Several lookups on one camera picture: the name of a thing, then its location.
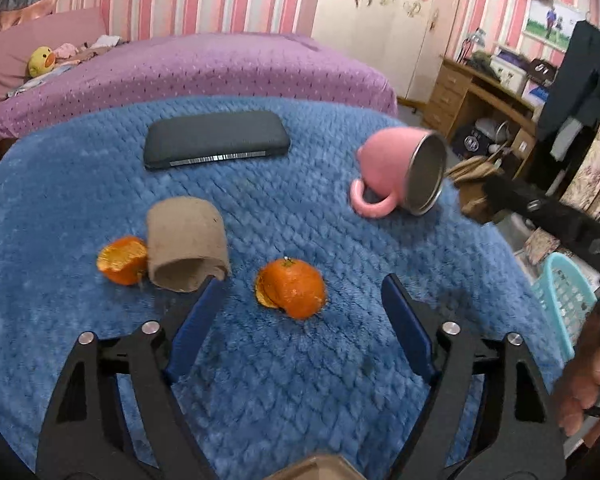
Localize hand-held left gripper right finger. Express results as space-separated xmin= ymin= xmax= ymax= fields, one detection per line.
xmin=381 ymin=273 xmax=567 ymax=480

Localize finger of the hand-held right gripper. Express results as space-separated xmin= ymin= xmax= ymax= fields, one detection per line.
xmin=482 ymin=173 xmax=572 ymax=243

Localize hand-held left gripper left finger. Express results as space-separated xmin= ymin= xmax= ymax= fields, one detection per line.
xmin=36 ymin=276 xmax=225 ymax=480

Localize teal plastic basket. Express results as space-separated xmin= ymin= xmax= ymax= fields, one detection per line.
xmin=530 ymin=252 xmax=600 ymax=361

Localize brown cardboard tube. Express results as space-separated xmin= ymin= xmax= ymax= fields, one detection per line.
xmin=146 ymin=197 xmax=231 ymax=293

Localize orange peel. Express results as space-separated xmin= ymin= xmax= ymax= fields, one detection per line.
xmin=96 ymin=236 xmax=149 ymax=287
xmin=255 ymin=256 xmax=327 ymax=320

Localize person's right hand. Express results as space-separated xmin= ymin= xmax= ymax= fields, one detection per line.
xmin=552 ymin=297 xmax=600 ymax=437

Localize black bag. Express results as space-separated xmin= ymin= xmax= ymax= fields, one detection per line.
xmin=452 ymin=124 xmax=487 ymax=157

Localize floral curtain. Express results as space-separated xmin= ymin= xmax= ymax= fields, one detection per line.
xmin=560 ymin=115 xmax=600 ymax=222

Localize blue fleece blanket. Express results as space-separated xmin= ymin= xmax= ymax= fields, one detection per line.
xmin=0 ymin=95 xmax=577 ymax=480

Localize pink metal-lined cup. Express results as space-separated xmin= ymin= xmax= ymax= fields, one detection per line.
xmin=350 ymin=127 xmax=449 ymax=219

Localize wooden desk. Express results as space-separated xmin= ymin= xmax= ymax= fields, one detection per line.
xmin=422 ymin=57 xmax=547 ymax=182

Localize white storage box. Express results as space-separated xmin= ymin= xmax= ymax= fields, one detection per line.
xmin=490 ymin=52 xmax=531 ymax=95

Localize dark hanging jacket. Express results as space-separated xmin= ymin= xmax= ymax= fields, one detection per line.
xmin=535 ymin=20 xmax=600 ymax=162

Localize brown cardboard piece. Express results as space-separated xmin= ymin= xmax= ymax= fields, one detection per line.
xmin=274 ymin=453 xmax=382 ymax=480

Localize dark grey flat case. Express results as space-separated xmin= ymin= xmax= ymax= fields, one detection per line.
xmin=143 ymin=110 xmax=291 ymax=171

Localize cream wardrobe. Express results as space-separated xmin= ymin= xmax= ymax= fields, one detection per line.
xmin=312 ymin=0 xmax=464 ymax=107

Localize purple bedspread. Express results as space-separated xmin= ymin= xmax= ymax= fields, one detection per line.
xmin=0 ymin=32 xmax=399 ymax=142

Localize pile of clothes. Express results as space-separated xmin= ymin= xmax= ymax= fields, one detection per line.
xmin=55 ymin=34 xmax=127 ymax=64

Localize yellow duck plush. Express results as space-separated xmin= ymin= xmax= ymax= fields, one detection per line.
xmin=27 ymin=46 xmax=56 ymax=79

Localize pink headboard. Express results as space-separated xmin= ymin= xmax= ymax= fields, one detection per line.
xmin=0 ymin=7 xmax=109 ymax=122

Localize wall poster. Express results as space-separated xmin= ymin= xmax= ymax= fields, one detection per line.
xmin=522 ymin=0 xmax=589 ymax=54

